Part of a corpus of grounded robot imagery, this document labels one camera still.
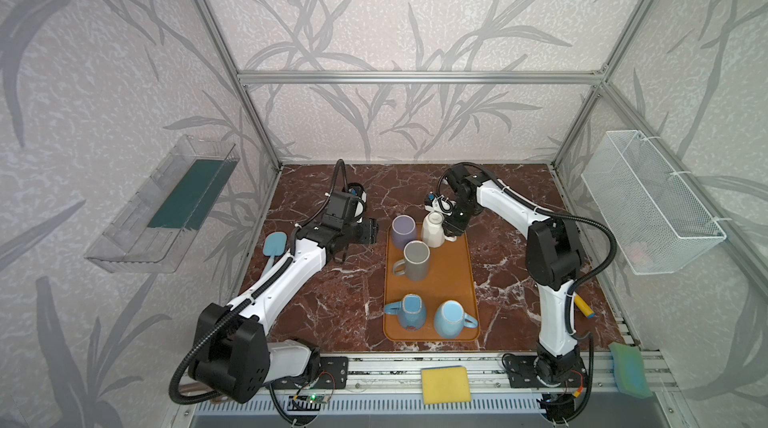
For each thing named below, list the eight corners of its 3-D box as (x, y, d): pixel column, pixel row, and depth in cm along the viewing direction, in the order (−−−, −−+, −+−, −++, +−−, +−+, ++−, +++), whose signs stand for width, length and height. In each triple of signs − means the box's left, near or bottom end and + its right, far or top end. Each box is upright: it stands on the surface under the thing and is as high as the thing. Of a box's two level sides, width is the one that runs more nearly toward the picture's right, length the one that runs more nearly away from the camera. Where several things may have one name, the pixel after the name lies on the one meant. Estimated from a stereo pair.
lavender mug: (392, 249, 97) (392, 237, 91) (393, 227, 103) (392, 213, 97) (415, 249, 97) (416, 237, 91) (415, 227, 103) (415, 213, 97)
